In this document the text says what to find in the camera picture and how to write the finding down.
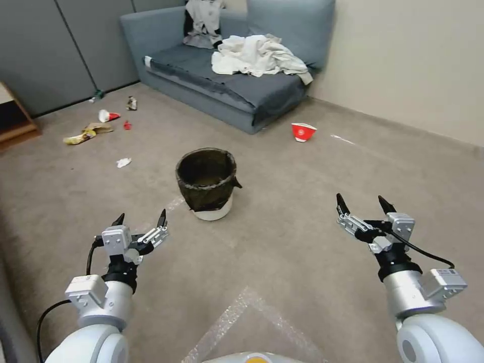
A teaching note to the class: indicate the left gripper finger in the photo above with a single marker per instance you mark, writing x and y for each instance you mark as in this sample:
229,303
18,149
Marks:
120,221
158,231

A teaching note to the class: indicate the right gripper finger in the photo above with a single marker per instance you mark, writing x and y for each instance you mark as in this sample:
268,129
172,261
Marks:
353,221
387,205

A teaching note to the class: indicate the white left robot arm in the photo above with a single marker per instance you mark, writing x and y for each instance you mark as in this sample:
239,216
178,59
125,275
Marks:
109,302

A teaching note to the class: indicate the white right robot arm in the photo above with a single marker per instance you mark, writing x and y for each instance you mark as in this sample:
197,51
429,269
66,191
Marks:
408,295

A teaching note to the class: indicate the white trash can black bag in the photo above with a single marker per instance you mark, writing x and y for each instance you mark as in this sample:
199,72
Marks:
208,196

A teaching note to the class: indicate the white floor tape strip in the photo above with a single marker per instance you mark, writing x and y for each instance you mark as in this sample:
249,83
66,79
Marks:
342,139

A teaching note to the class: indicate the clear floor tape triangle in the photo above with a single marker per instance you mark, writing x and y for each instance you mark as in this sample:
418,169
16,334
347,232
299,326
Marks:
245,321

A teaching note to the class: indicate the white crumpled tissue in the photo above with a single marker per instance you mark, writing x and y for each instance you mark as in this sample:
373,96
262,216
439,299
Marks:
123,162

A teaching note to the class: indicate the yellow snack wrapper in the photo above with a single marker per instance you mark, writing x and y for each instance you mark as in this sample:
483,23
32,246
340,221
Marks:
79,138

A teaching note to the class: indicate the small red scrap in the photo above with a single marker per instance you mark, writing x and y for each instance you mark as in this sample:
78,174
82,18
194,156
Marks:
128,125

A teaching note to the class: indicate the red paper bowl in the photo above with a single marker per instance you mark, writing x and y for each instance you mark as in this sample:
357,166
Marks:
303,132

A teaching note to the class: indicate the red and white paper cup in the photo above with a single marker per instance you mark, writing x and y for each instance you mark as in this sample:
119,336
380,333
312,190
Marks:
107,115

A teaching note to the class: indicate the crumpled printed wrapper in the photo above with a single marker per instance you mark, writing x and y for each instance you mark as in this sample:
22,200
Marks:
131,103

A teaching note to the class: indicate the small green item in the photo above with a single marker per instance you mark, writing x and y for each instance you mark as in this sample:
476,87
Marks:
99,92

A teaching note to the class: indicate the wooden furniture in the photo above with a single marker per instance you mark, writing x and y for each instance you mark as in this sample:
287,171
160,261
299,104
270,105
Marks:
15,121

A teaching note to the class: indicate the blue-grey fabric sofa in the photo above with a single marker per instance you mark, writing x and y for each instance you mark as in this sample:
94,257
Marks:
227,94

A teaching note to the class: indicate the white robot front shell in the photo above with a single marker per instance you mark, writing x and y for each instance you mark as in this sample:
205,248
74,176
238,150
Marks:
253,357

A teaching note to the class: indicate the grey partition panels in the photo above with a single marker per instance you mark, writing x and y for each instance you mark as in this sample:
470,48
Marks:
56,49

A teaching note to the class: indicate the white crumpled clothes pile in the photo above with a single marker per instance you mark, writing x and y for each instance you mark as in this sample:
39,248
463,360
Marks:
261,56

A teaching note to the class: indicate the blue-grey sofa cushion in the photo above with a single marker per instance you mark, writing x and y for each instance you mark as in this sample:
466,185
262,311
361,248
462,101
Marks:
302,30

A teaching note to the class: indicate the grey and black garment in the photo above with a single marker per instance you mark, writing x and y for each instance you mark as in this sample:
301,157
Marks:
202,22

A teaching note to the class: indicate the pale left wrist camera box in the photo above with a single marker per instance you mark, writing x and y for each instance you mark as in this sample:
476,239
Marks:
116,240

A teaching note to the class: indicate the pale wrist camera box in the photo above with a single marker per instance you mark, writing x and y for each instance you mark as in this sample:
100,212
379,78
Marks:
116,240
401,226

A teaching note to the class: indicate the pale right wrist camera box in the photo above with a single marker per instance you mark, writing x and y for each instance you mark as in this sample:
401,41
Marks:
401,226

